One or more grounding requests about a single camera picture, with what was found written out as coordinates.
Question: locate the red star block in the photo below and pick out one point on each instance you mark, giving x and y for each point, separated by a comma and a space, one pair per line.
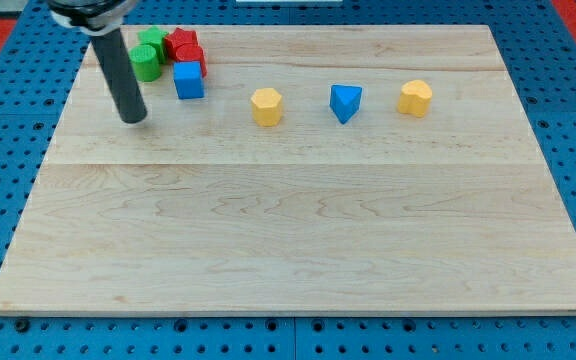
179, 37

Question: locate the blue triangle block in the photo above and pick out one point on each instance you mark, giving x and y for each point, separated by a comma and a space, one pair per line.
345, 101

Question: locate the green cylinder block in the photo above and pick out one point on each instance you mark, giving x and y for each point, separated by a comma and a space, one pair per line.
145, 63

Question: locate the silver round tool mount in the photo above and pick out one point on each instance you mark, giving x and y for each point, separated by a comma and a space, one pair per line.
92, 17

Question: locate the red cylinder block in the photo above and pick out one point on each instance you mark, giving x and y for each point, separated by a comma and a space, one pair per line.
191, 53

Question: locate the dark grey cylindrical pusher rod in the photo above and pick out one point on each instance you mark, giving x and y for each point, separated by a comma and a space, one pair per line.
119, 75

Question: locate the yellow heart block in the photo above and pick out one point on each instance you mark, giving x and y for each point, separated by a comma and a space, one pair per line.
415, 98

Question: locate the blue cube block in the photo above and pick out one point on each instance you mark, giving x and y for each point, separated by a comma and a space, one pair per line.
188, 80

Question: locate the yellow hexagon block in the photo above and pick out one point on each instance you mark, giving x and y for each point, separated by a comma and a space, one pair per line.
267, 107

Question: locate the green star block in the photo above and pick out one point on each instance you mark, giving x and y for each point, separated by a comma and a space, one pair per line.
154, 37

